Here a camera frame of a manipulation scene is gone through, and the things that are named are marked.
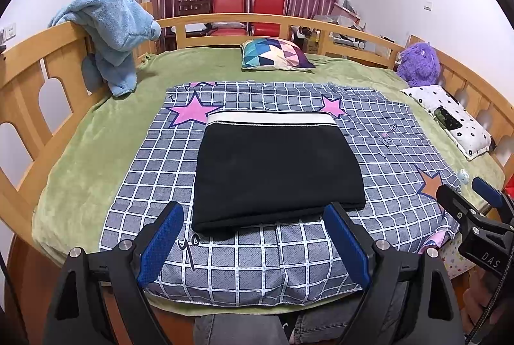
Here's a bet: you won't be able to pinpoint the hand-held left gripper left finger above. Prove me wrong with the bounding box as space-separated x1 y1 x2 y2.
42 201 185 345

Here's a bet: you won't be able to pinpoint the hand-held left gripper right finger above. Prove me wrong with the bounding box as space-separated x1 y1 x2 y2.
322 201 466 345

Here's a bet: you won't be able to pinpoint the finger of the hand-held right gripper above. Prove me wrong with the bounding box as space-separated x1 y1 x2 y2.
472 177 514 226
436 184 483 228

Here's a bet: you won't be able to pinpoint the black pants with white waistband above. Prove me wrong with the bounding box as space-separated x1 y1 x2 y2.
192 111 367 233

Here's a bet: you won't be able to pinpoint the person's right hand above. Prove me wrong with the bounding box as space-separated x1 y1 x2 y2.
462 281 498 334

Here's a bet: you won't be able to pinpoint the star-printed white sheet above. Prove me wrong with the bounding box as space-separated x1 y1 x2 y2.
418 228 478 281

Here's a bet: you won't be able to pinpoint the white pillow black flower print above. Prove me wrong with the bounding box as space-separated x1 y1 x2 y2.
400 85 494 161

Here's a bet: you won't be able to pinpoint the grey checked quilt pink stars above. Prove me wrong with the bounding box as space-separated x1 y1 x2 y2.
98 80 462 307

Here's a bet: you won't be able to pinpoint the dark green cloth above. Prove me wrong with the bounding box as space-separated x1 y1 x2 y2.
435 106 463 131

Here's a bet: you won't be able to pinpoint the person's grey jeans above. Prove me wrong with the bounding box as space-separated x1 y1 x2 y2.
193 281 406 345

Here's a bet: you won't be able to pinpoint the green fleece bed blanket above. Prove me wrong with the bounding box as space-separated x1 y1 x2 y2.
32 47 507 317

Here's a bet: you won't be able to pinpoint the purple plush toy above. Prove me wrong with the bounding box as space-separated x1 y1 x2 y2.
396 42 441 87

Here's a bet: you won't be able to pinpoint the colourful geometric cushion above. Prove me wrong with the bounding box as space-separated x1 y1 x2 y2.
241 39 316 71

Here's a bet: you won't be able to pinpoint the pile of papers and boxes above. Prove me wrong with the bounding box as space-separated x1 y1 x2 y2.
289 0 406 58

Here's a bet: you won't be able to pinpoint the light blue fleece garment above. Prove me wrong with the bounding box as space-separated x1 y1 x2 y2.
48 0 162 97

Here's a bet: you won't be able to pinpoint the dark wooden chair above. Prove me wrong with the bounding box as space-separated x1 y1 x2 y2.
177 0 213 19

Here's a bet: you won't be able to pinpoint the red chair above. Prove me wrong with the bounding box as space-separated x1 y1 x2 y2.
211 0 246 36
252 0 287 37

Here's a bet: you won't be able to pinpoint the black cable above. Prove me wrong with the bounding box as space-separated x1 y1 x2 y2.
466 260 514 345

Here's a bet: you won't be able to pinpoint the wooden bed frame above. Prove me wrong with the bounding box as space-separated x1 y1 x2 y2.
0 1 514 345

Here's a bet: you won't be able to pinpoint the white wall socket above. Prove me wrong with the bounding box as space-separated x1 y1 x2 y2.
0 23 17 44

